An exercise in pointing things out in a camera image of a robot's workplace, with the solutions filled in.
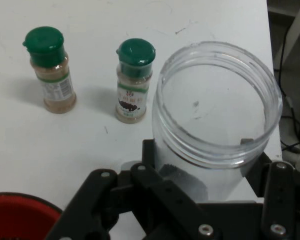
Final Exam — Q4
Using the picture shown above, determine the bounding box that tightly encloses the green-capped spice bottle pepper print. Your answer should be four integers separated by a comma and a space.
115, 37, 157, 125

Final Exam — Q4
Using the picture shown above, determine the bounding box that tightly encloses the green-capped spice bottle barcode label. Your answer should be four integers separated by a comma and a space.
22, 26, 77, 115

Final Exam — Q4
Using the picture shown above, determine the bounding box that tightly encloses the clear plastic jar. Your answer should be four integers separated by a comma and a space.
151, 40, 283, 203

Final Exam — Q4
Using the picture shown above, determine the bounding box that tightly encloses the red bowl black rim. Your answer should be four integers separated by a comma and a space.
0, 191, 63, 240

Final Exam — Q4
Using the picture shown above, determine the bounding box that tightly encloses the thin black floor cable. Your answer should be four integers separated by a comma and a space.
273, 24, 300, 155

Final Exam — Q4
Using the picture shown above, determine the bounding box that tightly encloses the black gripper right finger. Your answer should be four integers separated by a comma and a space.
239, 138, 300, 240

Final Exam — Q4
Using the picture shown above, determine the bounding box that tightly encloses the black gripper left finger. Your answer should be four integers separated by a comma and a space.
46, 138, 223, 240

